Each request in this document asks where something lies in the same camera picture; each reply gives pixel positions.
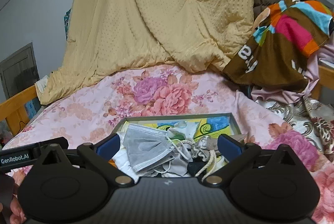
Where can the beige drawstring pouch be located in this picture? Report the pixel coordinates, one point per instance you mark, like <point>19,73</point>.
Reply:
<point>205,149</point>

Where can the light pink cloth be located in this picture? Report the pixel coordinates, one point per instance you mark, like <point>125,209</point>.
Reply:
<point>304,81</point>

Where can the black sock with white text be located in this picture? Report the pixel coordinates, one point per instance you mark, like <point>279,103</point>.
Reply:
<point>194,167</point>

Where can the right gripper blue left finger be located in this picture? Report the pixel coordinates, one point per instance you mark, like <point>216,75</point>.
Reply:
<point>108,147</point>

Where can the teal patterned wall cloth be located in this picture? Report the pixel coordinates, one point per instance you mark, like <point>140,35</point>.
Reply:
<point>66,22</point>

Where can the brown patterned cream fabric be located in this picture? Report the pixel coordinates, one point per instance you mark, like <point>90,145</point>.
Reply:
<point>313,119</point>

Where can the person's left hand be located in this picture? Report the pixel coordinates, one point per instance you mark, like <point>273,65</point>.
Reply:
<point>11,210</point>

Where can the yellow beige quilt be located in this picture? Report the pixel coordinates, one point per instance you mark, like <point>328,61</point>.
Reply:
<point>108,36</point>

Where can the wooden bed frame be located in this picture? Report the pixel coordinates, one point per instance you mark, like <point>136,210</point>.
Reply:
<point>13,110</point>

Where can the grey wooden door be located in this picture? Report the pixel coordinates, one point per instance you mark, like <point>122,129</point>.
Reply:
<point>18,72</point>

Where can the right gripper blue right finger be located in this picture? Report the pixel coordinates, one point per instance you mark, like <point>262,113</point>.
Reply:
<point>229,147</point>

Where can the pink floral bed sheet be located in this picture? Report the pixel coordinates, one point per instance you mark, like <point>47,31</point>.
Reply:
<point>91,113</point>

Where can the grey face mask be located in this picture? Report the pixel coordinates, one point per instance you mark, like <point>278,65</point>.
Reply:
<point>146,146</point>

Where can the brown colourful blanket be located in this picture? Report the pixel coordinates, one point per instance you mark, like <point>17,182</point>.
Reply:
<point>293,30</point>

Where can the grey cloth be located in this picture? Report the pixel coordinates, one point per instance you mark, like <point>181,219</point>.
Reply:
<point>173,166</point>

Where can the white cloth with blue patches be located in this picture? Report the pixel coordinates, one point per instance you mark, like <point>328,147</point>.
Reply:
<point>121,159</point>

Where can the grey tray with cartoon picture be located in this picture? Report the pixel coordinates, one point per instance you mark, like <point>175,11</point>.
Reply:
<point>200,125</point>

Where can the striped colourful cloth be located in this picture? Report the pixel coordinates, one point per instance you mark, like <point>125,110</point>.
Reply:
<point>220,162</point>

